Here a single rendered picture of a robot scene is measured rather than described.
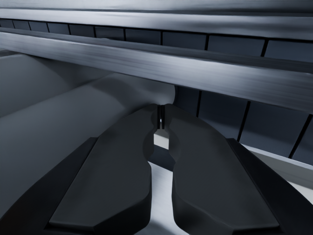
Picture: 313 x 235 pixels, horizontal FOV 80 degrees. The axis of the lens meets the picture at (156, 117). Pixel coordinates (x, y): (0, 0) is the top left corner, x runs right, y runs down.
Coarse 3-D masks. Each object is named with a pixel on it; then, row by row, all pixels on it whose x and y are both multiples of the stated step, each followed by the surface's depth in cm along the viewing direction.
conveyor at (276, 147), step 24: (0, 24) 27; (24, 24) 24; (48, 24) 22; (72, 24) 20; (192, 48) 15; (216, 48) 14; (240, 48) 13; (264, 48) 13; (288, 48) 12; (312, 48) 11; (192, 96) 16; (216, 96) 15; (216, 120) 16; (240, 120) 15; (264, 120) 14; (288, 120) 13; (312, 120) 13; (264, 144) 15; (288, 144) 14; (312, 144) 13
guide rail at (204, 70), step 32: (0, 32) 12; (32, 32) 12; (96, 64) 9; (128, 64) 8; (160, 64) 7; (192, 64) 7; (224, 64) 6; (256, 64) 6; (288, 64) 6; (256, 96) 6; (288, 96) 6
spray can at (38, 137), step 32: (64, 96) 10; (96, 96) 11; (128, 96) 12; (160, 96) 14; (0, 128) 8; (32, 128) 8; (64, 128) 9; (96, 128) 10; (0, 160) 7; (32, 160) 7; (0, 192) 6
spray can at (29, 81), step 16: (0, 64) 11; (16, 64) 11; (32, 64) 12; (48, 64) 12; (64, 64) 13; (0, 80) 10; (16, 80) 11; (32, 80) 11; (48, 80) 12; (64, 80) 13; (80, 80) 14; (0, 96) 10; (16, 96) 10; (32, 96) 11; (48, 96) 12; (0, 112) 10
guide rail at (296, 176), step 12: (156, 132) 16; (156, 144) 16; (168, 144) 16; (264, 156) 14; (276, 168) 13; (288, 168) 13; (300, 168) 13; (288, 180) 12; (300, 180) 12; (312, 180) 12; (300, 192) 12; (312, 192) 11
